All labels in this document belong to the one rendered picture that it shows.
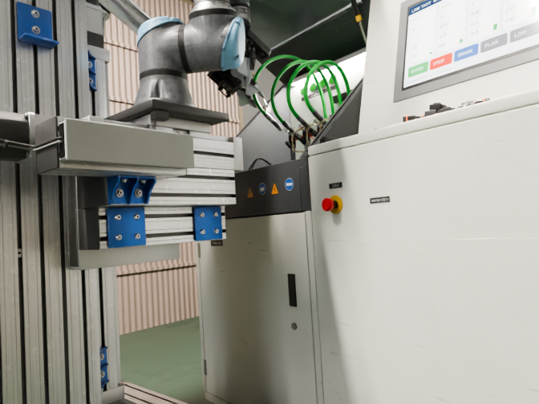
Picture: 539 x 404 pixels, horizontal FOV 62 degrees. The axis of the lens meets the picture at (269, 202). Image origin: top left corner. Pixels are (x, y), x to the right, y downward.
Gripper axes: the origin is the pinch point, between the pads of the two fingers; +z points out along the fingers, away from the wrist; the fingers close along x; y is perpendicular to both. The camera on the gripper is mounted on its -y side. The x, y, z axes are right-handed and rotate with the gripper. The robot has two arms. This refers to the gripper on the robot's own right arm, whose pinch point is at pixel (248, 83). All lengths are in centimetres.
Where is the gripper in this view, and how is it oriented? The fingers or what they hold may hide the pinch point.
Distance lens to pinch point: 155.5
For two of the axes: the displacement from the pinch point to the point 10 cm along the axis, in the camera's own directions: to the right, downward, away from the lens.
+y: -7.8, 0.1, -6.2
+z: 0.6, 10.0, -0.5
